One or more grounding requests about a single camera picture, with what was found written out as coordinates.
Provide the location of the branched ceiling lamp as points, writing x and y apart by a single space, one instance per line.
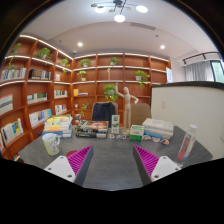
119 17

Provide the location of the clear plastic water bottle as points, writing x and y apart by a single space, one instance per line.
186 146

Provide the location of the round recessed ceiling light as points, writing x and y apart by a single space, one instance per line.
162 47
80 44

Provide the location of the stack of dark books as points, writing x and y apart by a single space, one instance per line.
91 129

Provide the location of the small green white box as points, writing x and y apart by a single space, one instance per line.
136 132

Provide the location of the white striped ceramic mug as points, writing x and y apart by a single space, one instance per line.
50 144

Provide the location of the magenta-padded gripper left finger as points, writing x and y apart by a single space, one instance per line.
58 166

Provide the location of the wooden wall shelf unit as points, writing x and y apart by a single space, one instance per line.
43 90

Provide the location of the stack of colourful books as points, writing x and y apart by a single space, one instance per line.
57 126

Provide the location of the grey window curtain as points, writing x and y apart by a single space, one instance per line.
199 71

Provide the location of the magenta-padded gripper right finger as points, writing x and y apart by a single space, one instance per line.
165 166

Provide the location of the white wall switch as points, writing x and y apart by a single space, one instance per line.
163 104

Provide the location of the dark office chair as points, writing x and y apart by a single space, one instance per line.
102 111

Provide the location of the tall green white carton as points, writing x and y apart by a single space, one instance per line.
115 124

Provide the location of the wooden artist mannequin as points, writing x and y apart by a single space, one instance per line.
127 106

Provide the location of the black curtain rail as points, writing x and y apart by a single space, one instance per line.
200 55

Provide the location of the ceiling air vent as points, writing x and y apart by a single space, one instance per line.
142 26

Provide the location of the small round patterned badge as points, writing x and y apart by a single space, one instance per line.
156 139
121 136
111 136
147 137
164 142

